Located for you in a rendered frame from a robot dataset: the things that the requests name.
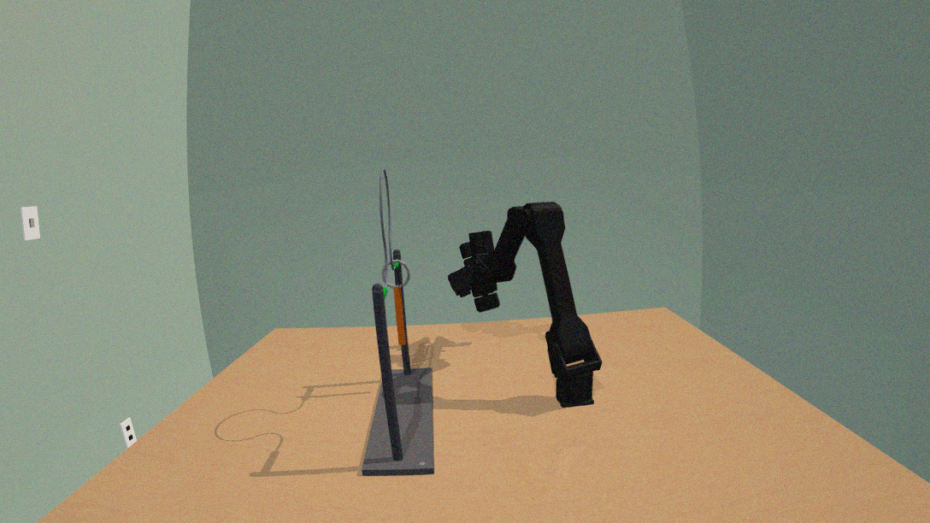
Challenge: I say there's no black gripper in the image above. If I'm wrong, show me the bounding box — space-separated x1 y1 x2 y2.
459 242 500 313

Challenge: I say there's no orange handle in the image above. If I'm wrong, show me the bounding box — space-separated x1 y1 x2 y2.
382 260 410 345

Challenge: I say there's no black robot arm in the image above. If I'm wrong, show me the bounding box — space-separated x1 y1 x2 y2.
448 202 602 408

